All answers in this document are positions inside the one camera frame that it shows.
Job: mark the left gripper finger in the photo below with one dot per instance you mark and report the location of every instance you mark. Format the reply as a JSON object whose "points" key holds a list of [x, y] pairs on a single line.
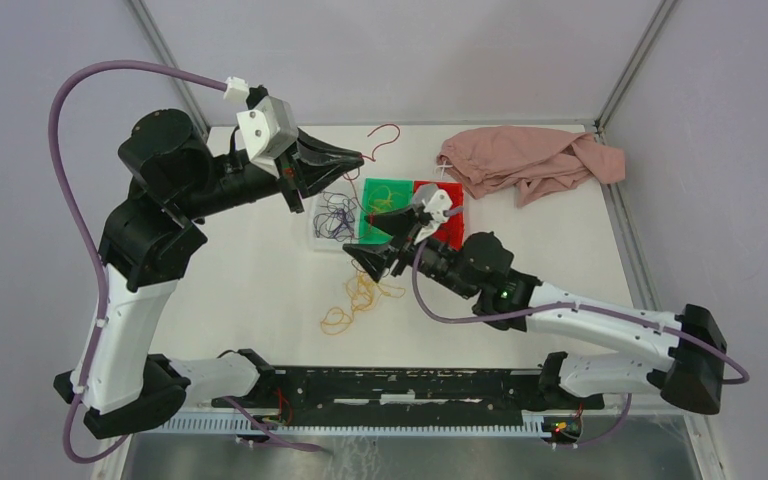
{"points": [[318, 153], [313, 179]]}

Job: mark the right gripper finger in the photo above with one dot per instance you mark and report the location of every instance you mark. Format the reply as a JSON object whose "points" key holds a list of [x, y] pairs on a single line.
{"points": [[404, 222], [377, 261]]}

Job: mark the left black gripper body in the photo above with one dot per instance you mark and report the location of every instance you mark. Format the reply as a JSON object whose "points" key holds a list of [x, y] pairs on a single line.
{"points": [[287, 178]]}

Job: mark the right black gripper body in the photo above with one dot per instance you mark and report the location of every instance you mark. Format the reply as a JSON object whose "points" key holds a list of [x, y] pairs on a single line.
{"points": [[406, 254]]}

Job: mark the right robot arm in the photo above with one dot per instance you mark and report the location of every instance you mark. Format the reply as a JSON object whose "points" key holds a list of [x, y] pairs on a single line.
{"points": [[681, 356]]}

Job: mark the green plastic bin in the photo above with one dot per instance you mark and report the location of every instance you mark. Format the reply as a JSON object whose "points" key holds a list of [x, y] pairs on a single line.
{"points": [[381, 195]]}

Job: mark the clear plastic bin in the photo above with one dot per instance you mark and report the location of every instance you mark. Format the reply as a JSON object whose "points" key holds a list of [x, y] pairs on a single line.
{"points": [[334, 218]]}

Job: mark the red plastic bin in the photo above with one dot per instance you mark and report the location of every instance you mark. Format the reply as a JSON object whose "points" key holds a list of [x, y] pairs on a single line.
{"points": [[452, 231]]}

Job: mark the pink cloth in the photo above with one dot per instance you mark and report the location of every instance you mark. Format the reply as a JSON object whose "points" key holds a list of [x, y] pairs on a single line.
{"points": [[534, 161]]}

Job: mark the right controller board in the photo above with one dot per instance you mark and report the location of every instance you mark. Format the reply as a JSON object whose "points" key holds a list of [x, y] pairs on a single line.
{"points": [[563, 431]]}

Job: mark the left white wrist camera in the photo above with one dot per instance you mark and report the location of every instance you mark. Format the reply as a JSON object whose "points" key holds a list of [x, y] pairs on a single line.
{"points": [[267, 126]]}

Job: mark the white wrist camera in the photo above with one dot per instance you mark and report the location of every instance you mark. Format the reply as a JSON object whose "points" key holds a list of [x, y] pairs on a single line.
{"points": [[435, 203], [267, 126]]}

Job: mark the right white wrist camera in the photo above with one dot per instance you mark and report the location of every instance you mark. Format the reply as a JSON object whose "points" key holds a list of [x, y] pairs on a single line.
{"points": [[435, 203]]}

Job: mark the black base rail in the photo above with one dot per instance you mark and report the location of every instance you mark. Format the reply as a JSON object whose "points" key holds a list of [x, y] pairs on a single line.
{"points": [[306, 396]]}

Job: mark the white slotted cable duct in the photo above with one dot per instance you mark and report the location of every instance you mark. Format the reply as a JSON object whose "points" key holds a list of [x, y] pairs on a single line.
{"points": [[236, 424]]}

